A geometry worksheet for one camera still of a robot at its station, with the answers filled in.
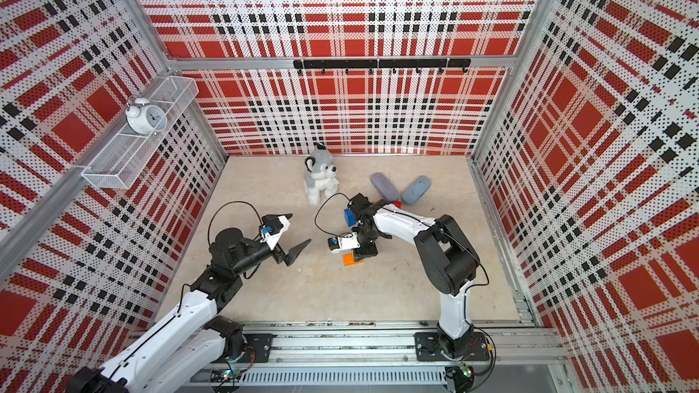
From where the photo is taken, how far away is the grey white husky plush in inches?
37.2

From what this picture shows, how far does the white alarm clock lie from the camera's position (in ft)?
2.31

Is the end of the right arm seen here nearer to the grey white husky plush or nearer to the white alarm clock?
the grey white husky plush

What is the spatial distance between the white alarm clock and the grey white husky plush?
429 millimetres
